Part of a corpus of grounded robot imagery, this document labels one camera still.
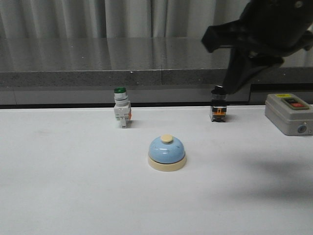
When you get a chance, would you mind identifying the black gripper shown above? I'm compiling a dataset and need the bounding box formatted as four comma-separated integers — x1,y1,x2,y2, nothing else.
201,0,313,94

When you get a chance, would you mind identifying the blue and cream call bell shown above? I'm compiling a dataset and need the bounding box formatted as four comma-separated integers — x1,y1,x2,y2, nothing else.
148,134,187,172

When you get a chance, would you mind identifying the dark granite counter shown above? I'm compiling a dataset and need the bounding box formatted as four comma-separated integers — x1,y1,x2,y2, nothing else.
0,34,313,110

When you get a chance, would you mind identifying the grey curtain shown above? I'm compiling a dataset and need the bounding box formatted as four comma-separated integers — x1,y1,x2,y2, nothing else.
0,0,247,39

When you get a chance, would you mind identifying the black selector knob switch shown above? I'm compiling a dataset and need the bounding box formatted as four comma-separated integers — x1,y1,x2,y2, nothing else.
210,85,227,122

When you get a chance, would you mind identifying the grey on off switch box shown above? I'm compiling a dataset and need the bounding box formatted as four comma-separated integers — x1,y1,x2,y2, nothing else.
265,94,313,136

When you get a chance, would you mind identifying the green push button switch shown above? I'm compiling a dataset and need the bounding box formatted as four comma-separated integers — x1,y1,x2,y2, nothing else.
113,87,132,128

